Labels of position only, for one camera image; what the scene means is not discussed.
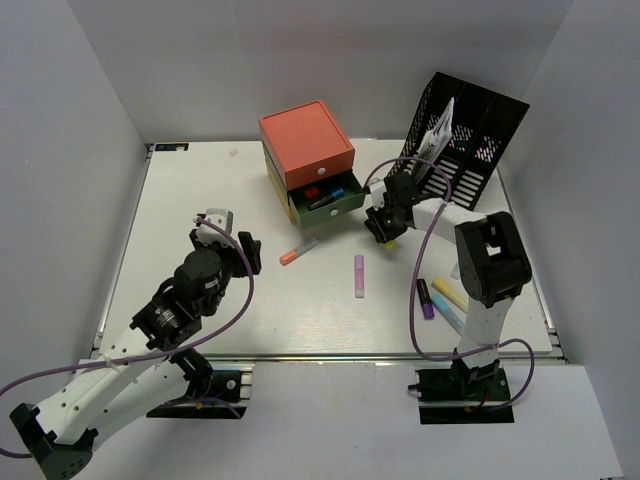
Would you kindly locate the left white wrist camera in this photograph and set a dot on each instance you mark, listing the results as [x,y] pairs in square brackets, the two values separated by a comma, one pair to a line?
[217,220]

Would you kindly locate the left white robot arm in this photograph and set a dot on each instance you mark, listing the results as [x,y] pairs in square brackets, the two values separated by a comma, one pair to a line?
[148,366]

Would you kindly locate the yellow bottom drawer box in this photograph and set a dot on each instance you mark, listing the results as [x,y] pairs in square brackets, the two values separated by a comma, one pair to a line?
[281,192]

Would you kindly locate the coral top drawer box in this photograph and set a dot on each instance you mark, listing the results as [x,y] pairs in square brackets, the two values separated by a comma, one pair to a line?
[306,144]

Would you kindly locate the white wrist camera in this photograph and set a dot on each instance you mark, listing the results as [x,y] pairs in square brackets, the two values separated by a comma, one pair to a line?
[217,220]
[377,190]

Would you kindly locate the green drawer box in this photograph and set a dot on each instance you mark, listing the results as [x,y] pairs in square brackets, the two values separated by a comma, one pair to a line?
[353,198]

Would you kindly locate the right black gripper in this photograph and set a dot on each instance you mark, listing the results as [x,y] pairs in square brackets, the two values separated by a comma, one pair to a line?
[384,234]

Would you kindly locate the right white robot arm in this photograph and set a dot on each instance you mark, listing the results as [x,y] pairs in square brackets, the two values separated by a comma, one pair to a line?
[492,262]

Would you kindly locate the black three-slot file holder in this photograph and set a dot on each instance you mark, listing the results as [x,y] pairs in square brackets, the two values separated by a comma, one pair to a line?
[484,122]

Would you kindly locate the black blue highlighter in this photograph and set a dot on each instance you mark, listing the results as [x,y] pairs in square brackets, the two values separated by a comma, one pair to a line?
[326,199]

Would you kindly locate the black purple highlighter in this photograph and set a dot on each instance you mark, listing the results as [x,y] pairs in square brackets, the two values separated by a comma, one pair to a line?
[425,299]

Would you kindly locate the pastel blue highlighter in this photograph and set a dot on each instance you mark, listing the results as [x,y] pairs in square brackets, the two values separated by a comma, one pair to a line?
[449,315]

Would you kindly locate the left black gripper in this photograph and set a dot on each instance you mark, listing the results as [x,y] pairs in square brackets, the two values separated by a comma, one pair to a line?
[242,264]

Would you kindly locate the white printed paper booklet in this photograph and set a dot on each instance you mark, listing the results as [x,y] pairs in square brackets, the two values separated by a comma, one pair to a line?
[433,143]

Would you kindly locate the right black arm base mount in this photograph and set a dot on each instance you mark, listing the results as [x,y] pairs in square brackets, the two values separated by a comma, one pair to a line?
[461,395]

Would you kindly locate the black label sticker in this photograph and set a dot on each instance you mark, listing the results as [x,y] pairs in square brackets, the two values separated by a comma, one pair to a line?
[171,147]

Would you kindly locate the pastel yellow highlighter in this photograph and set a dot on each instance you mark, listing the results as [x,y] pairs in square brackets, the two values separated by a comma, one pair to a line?
[450,293]

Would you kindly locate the pastel purple highlighter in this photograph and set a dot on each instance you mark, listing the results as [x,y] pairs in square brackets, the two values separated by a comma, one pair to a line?
[359,288]

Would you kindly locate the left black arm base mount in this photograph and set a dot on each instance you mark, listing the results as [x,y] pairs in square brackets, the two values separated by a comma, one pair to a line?
[206,391]

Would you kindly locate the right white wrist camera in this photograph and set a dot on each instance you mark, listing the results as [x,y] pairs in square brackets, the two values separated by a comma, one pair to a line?
[377,190]

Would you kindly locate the orange grey highlighter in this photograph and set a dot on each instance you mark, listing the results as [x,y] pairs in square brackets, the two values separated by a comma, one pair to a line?
[298,251]

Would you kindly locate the black orange highlighter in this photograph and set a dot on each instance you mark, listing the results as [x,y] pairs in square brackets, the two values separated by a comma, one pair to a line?
[311,192]

